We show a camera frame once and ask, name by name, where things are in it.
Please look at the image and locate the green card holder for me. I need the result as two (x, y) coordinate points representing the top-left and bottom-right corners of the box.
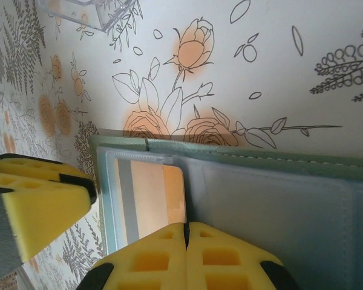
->
(89, 134), (363, 290)

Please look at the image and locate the clear acrylic card tray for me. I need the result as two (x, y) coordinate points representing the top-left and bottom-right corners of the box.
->
(36, 0), (140, 33)

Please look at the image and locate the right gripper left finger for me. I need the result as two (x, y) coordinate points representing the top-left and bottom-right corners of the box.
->
(78, 222), (188, 290)

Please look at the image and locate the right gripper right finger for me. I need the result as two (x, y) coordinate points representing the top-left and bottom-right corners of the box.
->
(186, 221), (303, 290)

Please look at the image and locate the beige card with dark stripe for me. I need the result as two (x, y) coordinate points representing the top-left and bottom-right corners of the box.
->
(117, 157), (188, 246)

